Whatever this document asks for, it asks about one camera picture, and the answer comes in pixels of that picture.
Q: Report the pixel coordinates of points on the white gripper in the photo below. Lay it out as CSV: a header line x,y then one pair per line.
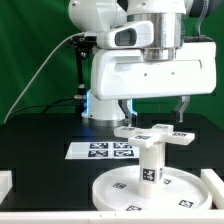
x,y
124,74

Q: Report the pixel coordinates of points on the white cross-shaped table base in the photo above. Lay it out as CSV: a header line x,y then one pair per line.
x,y
159,133

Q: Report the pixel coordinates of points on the white round table top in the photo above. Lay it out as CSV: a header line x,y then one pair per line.
x,y
118,189

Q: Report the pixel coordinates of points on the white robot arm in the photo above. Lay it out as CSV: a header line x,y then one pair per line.
x,y
141,51

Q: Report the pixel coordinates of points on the white marker tag plate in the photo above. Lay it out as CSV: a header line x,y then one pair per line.
x,y
101,150

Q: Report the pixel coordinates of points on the white right border block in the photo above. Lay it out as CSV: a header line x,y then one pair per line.
x,y
215,185

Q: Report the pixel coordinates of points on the white border block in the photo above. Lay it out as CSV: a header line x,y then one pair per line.
x,y
5,184
215,185

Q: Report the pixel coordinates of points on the white left border block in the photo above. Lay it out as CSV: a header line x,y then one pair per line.
x,y
5,184

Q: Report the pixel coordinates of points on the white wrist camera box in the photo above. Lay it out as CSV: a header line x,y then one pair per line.
x,y
137,34

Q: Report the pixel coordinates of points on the black camera stand pole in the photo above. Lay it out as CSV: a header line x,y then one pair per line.
x,y
82,92

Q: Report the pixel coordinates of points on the black camera on stand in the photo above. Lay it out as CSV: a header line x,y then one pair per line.
x,y
82,41

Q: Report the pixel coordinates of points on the white front border rail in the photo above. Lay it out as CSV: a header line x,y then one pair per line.
x,y
96,217

